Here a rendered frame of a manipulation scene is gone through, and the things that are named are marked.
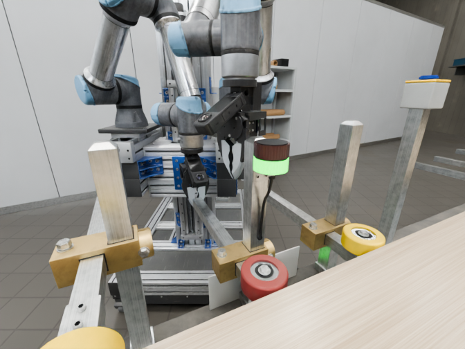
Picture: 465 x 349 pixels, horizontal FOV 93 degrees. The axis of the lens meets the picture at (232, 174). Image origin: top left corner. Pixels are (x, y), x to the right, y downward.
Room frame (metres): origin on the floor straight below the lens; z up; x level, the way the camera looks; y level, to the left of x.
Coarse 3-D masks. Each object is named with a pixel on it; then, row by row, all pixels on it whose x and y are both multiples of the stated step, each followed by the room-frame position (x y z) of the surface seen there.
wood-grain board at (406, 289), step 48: (432, 240) 0.38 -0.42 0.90; (288, 288) 0.26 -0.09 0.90; (336, 288) 0.26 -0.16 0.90; (384, 288) 0.26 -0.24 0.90; (432, 288) 0.26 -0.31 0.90; (192, 336) 0.19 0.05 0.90; (240, 336) 0.19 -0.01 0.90; (288, 336) 0.19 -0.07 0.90; (336, 336) 0.19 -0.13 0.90; (384, 336) 0.19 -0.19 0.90; (432, 336) 0.19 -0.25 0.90
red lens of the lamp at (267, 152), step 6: (258, 144) 0.35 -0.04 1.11; (288, 144) 0.35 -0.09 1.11; (258, 150) 0.35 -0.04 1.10; (264, 150) 0.34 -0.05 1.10; (270, 150) 0.34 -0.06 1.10; (276, 150) 0.34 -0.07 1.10; (282, 150) 0.34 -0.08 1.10; (288, 150) 0.35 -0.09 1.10; (258, 156) 0.35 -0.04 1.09; (264, 156) 0.34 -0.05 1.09; (270, 156) 0.34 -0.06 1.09; (276, 156) 0.34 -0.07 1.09; (282, 156) 0.34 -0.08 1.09; (288, 156) 0.35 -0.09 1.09
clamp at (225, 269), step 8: (264, 240) 0.43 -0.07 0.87; (224, 248) 0.40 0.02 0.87; (232, 248) 0.40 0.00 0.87; (240, 248) 0.40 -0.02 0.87; (264, 248) 0.40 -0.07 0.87; (272, 248) 0.41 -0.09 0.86; (216, 256) 0.37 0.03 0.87; (232, 256) 0.37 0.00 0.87; (240, 256) 0.37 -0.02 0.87; (248, 256) 0.38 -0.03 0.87; (216, 264) 0.37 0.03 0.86; (224, 264) 0.35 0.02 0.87; (232, 264) 0.36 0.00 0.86; (216, 272) 0.37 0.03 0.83; (224, 272) 0.35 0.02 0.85; (232, 272) 0.36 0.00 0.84; (224, 280) 0.35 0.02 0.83
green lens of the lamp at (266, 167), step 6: (258, 162) 0.35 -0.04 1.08; (264, 162) 0.34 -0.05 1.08; (270, 162) 0.34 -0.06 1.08; (276, 162) 0.34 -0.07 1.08; (282, 162) 0.34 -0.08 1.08; (288, 162) 0.35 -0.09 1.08; (258, 168) 0.35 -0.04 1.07; (264, 168) 0.34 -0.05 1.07; (270, 168) 0.34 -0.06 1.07; (276, 168) 0.34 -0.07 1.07; (282, 168) 0.34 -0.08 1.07; (270, 174) 0.34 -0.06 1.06; (276, 174) 0.34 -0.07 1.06
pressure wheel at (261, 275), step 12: (252, 264) 0.31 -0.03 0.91; (264, 264) 0.31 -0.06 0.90; (276, 264) 0.31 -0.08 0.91; (252, 276) 0.28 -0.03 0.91; (264, 276) 0.29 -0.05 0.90; (276, 276) 0.28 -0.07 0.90; (288, 276) 0.28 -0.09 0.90; (252, 288) 0.26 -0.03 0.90; (264, 288) 0.26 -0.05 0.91; (276, 288) 0.26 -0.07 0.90; (252, 300) 0.26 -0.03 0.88
